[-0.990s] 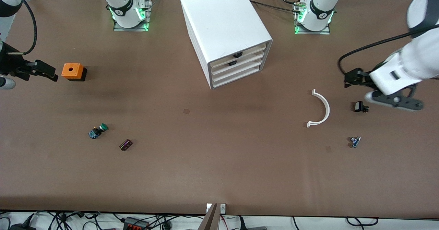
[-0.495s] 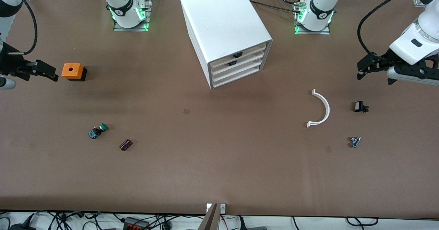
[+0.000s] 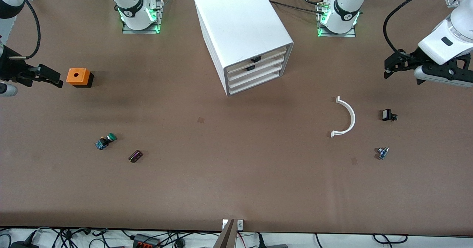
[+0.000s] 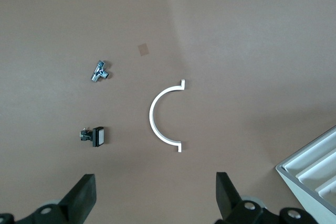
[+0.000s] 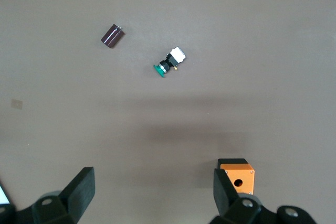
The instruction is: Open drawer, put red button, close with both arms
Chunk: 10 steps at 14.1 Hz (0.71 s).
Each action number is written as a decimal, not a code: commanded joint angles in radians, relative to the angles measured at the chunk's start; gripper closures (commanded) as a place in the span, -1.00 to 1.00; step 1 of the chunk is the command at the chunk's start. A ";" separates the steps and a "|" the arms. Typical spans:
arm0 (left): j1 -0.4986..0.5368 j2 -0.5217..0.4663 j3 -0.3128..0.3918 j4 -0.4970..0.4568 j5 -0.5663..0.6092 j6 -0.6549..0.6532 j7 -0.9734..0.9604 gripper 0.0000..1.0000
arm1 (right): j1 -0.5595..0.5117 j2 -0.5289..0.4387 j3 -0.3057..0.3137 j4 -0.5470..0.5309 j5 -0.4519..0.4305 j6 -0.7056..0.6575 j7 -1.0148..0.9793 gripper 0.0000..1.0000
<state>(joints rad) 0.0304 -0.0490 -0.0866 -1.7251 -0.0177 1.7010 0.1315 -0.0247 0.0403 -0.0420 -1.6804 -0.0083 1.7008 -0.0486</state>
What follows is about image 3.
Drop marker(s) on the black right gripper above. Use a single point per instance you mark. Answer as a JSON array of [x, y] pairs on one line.
[[11, 70]]

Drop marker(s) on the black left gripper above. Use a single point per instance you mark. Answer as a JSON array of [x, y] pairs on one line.
[[407, 60]]

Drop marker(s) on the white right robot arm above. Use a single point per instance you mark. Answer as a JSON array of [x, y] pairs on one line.
[[133, 4]]

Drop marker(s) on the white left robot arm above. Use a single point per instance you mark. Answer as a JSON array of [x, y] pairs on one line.
[[343, 7]]

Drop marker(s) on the green push button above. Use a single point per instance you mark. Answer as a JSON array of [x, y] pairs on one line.
[[105, 141]]

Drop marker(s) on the orange box with hole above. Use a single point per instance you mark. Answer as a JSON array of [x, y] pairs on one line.
[[77, 76]]

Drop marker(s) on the small black component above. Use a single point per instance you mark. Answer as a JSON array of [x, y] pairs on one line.
[[387, 114]]

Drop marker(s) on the white curved plastic arc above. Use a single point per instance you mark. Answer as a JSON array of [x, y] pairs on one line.
[[353, 116]]

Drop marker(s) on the small blue component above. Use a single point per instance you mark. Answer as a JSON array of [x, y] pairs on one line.
[[382, 153]]

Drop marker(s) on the small purple black block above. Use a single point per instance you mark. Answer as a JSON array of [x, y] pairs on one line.
[[135, 156]]

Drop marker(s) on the black orange power strip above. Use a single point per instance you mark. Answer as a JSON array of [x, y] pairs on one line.
[[146, 242]]

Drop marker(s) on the small white clamp plate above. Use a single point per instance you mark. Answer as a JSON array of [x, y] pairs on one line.
[[240, 224], [224, 224]]

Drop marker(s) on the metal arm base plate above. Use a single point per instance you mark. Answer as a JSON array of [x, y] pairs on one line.
[[336, 35], [140, 31]]

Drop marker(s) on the aluminium frame post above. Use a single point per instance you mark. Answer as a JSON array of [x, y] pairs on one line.
[[451, 1]]

